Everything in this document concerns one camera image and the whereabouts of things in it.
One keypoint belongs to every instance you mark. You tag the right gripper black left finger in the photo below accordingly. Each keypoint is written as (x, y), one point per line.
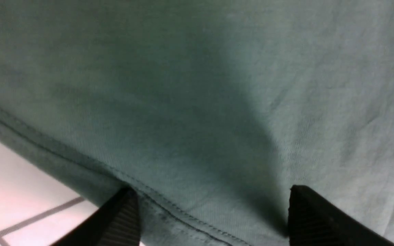
(116, 223)

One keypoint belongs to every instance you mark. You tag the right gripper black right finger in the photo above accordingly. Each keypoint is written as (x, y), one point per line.
(314, 221)

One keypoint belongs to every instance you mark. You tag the green long sleeve shirt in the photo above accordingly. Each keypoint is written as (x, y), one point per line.
(211, 110)

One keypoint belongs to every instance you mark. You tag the white grid tablecloth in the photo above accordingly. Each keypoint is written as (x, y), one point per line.
(35, 209)

